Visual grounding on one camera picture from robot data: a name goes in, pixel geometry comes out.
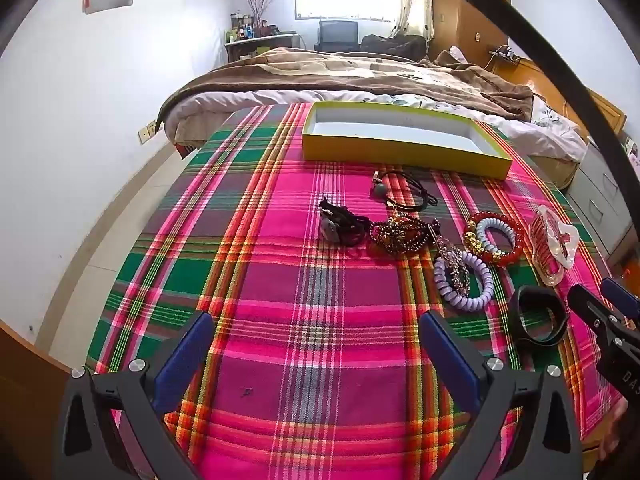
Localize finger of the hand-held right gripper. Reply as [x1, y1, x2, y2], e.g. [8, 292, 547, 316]
[601, 277, 640, 318]
[567, 284, 623, 343]

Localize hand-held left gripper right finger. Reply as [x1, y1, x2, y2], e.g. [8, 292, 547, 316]
[419, 310, 586, 480]

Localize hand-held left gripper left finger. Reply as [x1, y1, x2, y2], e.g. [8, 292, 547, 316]
[56, 310, 216, 480]

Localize black wristband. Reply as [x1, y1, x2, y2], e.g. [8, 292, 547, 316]
[507, 285, 571, 348]

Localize clear hair claw clip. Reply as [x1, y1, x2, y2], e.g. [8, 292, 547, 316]
[529, 205, 581, 288]

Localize purple spiral hair tie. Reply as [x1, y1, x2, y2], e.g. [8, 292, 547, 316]
[433, 250, 494, 311]

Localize red rhinestone hair clip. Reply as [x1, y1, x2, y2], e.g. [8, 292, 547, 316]
[434, 235, 471, 296]

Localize dark red gold beaded bracelet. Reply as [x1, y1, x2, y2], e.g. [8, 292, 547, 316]
[369, 214, 443, 258]

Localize light blue spiral hair tie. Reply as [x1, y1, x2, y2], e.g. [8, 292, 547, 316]
[475, 214, 516, 256]

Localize black hair ties with charm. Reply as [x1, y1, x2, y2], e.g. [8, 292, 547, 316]
[318, 197, 373, 248]

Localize black cord necklace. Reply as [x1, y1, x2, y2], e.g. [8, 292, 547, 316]
[370, 167, 438, 213]

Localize yellow shallow box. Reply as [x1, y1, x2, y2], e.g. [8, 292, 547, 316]
[301, 101, 514, 180]

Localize grey drawer cabinet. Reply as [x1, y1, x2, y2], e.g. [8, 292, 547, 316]
[565, 135, 640, 261]

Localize pink green plaid tablecloth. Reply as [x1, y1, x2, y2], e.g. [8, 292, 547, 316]
[85, 102, 636, 480]

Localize wooden furniture edge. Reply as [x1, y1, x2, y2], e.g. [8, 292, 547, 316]
[0, 320, 73, 480]

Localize wooden headboard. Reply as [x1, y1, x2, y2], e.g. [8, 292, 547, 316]
[492, 55, 628, 136]

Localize white floral bedsheet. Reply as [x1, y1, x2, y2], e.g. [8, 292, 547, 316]
[165, 89, 588, 171]

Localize wooden wardrobe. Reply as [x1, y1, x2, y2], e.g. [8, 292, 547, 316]
[427, 0, 513, 68]

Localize dark bag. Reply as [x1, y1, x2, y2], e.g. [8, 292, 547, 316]
[360, 34, 430, 61]

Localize wooden shelf desk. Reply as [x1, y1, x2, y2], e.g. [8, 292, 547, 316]
[224, 31, 303, 63]

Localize row of bottles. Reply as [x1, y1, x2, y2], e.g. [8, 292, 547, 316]
[225, 10, 281, 41]

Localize black television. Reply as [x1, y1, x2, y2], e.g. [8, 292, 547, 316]
[315, 19, 361, 53]

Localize vase of bare branches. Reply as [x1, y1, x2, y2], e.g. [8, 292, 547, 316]
[242, 0, 283, 36]

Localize patterned curtain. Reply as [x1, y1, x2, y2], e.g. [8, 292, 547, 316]
[390, 0, 435, 41]

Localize bright window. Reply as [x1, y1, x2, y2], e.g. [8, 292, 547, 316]
[294, 0, 392, 23]

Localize black cable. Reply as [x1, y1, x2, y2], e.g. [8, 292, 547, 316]
[397, 0, 640, 201]

